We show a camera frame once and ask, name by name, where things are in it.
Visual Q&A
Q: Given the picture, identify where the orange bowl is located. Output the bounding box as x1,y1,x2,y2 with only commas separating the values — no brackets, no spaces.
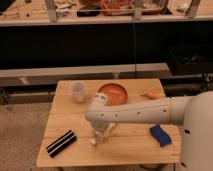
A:
98,83,128,106

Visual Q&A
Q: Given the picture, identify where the black white striped block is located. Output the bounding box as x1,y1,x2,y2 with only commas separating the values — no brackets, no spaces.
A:
46,130,77,157

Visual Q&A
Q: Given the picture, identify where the black bin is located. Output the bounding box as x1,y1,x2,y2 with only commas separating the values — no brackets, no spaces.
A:
166,46,213,75

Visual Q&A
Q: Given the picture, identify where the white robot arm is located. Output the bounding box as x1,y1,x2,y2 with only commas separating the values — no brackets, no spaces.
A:
85,91,213,171

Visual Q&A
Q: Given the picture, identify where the orange carrot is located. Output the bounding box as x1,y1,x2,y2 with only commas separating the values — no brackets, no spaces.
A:
141,93,162,100

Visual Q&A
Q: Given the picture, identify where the blue cable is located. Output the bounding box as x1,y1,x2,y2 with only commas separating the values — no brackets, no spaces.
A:
131,18,138,80

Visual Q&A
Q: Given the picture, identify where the wooden table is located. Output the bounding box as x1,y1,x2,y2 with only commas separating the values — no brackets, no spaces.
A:
36,80,181,167

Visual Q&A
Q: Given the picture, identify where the blue sponge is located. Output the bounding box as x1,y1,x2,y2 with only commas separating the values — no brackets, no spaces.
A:
150,125,172,147

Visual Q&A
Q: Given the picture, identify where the white plastic bottle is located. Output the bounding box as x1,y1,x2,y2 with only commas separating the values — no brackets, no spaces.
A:
89,123,116,146

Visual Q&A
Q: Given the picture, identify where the clear plastic cup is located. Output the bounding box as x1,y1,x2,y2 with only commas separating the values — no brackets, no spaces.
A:
69,81,86,103

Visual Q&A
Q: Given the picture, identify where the background workbench shelf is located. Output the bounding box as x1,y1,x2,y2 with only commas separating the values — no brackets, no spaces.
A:
0,0,213,27

